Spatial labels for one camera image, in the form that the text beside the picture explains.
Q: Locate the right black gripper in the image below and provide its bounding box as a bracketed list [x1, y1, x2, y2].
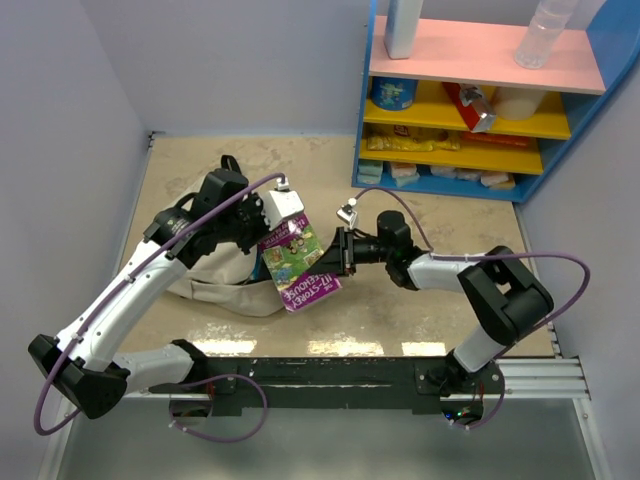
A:
[309, 226, 393, 277]

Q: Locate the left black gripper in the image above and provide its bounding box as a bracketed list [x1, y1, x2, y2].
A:
[218, 192, 283, 256]

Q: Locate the colourful box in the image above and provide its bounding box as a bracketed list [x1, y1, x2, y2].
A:
[259, 213, 342, 313]

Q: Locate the beige student backpack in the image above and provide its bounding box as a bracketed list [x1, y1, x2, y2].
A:
[156, 155, 284, 317]

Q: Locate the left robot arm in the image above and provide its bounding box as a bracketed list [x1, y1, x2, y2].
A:
[28, 168, 283, 419]

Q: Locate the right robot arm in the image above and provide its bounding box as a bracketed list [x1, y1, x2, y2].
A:
[310, 210, 554, 393]

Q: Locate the yellow snack bag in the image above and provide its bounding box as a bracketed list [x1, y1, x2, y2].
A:
[367, 124, 461, 152]

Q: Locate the pastel sponges row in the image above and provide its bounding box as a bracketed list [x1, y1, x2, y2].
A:
[356, 160, 515, 190]

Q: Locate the blue tin can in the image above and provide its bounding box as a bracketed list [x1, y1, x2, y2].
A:
[369, 76, 419, 111]

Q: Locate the orange red packet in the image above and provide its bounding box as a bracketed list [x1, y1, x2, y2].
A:
[460, 131, 531, 148]

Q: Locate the blue shelf unit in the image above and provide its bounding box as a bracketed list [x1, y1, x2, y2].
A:
[352, 1, 639, 203]

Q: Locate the red snack packet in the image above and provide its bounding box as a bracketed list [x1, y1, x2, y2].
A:
[442, 82, 497, 133]

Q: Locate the white bowl cup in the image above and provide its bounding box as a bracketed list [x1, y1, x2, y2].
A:
[491, 87, 547, 121]

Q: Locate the white bottle on shelf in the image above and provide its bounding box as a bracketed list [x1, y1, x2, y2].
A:
[383, 0, 423, 60]

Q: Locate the clear plastic bottle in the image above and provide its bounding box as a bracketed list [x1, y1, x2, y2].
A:
[514, 0, 579, 69]

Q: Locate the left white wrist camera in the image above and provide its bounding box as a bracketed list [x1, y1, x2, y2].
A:
[261, 190, 304, 231]

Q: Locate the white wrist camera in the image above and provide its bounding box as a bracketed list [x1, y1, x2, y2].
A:
[261, 190, 304, 231]
[336, 198, 358, 230]

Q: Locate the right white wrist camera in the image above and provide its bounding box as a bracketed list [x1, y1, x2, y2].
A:
[336, 198, 358, 230]

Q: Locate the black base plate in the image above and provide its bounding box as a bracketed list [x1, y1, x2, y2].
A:
[149, 355, 504, 417]

